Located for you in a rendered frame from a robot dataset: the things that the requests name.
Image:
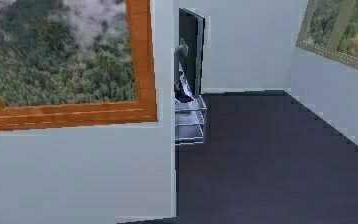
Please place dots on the olive framed window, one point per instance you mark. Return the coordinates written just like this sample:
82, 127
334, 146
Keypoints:
340, 30

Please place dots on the orange wooden framed window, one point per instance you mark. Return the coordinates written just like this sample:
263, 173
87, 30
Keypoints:
70, 60

